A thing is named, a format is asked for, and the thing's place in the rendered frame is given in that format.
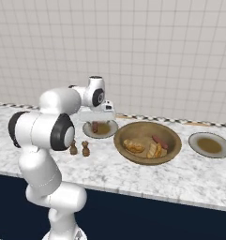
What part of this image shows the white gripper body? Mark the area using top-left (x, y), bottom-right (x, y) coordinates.
top-left (78, 107), bottom-right (117, 123)

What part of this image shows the grey plate with brown centre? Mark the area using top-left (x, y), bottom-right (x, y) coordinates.
top-left (188, 131), bottom-right (226, 159)
top-left (82, 119), bottom-right (119, 140)

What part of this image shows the golden bread bun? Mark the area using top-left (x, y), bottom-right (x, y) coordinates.
top-left (122, 138), bottom-right (146, 155)
top-left (146, 142), bottom-right (158, 159)

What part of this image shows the brown wooden bowl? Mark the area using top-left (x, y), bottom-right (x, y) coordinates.
top-left (113, 120), bottom-right (183, 166)

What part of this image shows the orange bread bun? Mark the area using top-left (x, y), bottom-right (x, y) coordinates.
top-left (154, 142), bottom-right (163, 158)

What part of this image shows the brown wooden shaker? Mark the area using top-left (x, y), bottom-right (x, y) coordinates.
top-left (68, 139), bottom-right (79, 156)
top-left (81, 140), bottom-right (91, 158)

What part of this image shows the dark blue base cabinet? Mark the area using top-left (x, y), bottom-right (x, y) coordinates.
top-left (0, 172), bottom-right (226, 240)

